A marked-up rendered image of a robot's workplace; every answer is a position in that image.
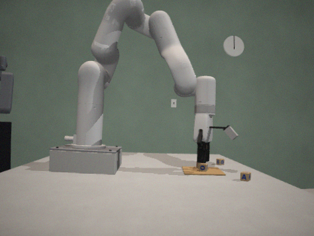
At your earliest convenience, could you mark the tan mat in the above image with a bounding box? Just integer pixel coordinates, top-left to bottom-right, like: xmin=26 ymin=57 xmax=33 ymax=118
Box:
xmin=182 ymin=166 xmax=226 ymax=176

